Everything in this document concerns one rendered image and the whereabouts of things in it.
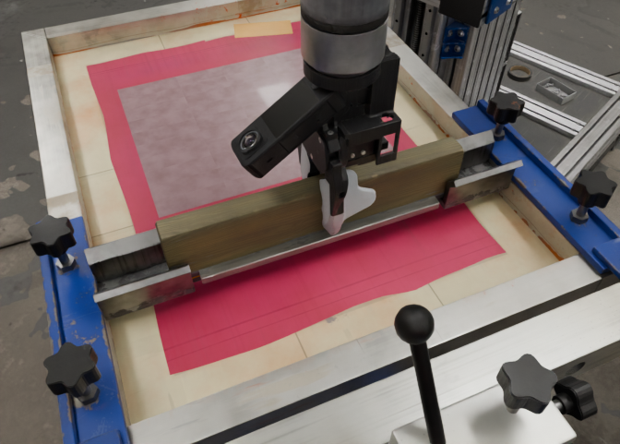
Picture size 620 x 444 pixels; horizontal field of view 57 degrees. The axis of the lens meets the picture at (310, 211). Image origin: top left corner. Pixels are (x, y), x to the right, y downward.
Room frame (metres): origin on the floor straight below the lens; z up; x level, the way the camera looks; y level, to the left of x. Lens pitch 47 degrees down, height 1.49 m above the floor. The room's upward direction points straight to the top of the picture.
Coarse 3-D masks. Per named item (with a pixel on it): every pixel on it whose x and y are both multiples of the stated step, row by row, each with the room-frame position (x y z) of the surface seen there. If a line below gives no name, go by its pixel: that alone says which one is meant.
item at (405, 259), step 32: (224, 64) 0.84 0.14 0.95; (256, 64) 0.84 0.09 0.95; (288, 64) 0.84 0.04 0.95; (256, 96) 0.75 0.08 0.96; (288, 160) 0.60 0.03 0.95; (416, 224) 0.48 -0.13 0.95; (448, 224) 0.48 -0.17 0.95; (480, 224) 0.48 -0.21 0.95; (352, 256) 0.43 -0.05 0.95; (384, 256) 0.43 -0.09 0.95; (416, 256) 0.43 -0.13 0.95; (448, 256) 0.43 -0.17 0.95; (480, 256) 0.43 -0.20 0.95; (352, 288) 0.38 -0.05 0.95; (384, 288) 0.38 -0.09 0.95; (416, 288) 0.38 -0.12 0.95
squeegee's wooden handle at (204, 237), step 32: (416, 160) 0.48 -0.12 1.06; (448, 160) 0.49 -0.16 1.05; (256, 192) 0.43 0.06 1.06; (288, 192) 0.43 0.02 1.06; (320, 192) 0.43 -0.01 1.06; (384, 192) 0.46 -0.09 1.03; (416, 192) 0.48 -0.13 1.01; (160, 224) 0.38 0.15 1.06; (192, 224) 0.38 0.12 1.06; (224, 224) 0.39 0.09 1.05; (256, 224) 0.40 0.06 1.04; (288, 224) 0.42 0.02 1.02; (320, 224) 0.43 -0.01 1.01; (192, 256) 0.38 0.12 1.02; (224, 256) 0.39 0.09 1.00
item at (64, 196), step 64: (192, 0) 0.99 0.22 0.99; (256, 0) 1.01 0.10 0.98; (64, 128) 0.63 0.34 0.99; (448, 128) 0.65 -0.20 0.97; (64, 192) 0.50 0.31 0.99; (512, 192) 0.51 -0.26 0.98; (576, 256) 0.40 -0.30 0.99; (448, 320) 0.32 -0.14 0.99; (512, 320) 0.32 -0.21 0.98; (256, 384) 0.25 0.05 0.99; (320, 384) 0.25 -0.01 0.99
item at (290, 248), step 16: (400, 208) 0.47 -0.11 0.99; (416, 208) 0.47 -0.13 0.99; (432, 208) 0.47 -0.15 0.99; (352, 224) 0.44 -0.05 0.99; (368, 224) 0.44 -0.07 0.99; (384, 224) 0.45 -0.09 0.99; (304, 240) 0.42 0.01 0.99; (320, 240) 0.42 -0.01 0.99; (336, 240) 0.43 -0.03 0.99; (256, 256) 0.40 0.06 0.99; (272, 256) 0.40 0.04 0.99; (288, 256) 0.40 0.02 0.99; (208, 272) 0.37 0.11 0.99; (224, 272) 0.37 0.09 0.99
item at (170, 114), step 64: (128, 64) 0.84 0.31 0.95; (192, 64) 0.84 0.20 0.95; (128, 128) 0.67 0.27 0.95; (192, 128) 0.67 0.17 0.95; (128, 192) 0.54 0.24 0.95; (192, 192) 0.53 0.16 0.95; (320, 256) 0.43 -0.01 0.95; (192, 320) 0.34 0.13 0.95; (256, 320) 0.34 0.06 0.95; (320, 320) 0.34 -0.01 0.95
